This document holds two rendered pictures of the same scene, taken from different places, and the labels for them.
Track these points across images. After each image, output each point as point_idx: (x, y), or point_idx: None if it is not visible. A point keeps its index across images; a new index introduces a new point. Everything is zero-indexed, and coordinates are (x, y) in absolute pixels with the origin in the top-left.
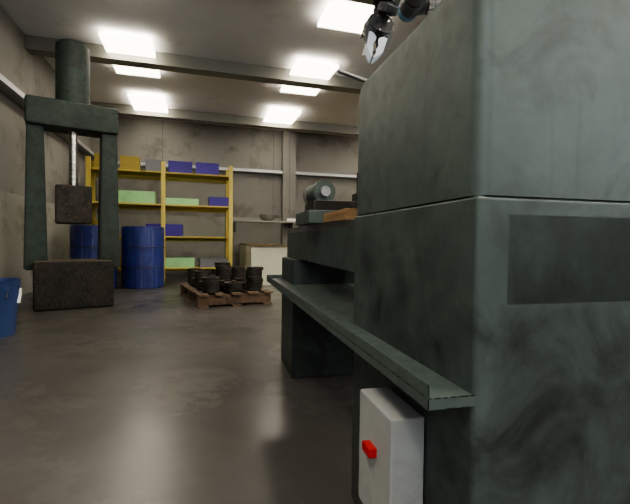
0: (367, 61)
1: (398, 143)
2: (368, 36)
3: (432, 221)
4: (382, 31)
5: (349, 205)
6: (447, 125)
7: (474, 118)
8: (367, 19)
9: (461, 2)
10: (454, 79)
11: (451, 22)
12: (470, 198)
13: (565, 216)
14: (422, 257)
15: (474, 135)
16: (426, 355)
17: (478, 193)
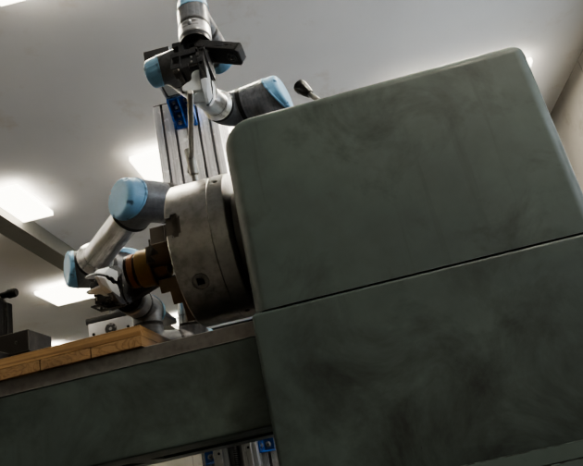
0: (205, 100)
1: (399, 192)
2: (206, 70)
3: (525, 269)
4: (213, 74)
5: None
6: (518, 169)
7: (564, 163)
8: (182, 51)
9: (502, 69)
10: (515, 129)
11: (489, 82)
12: None
13: None
14: (516, 316)
15: (571, 177)
16: (576, 437)
17: None
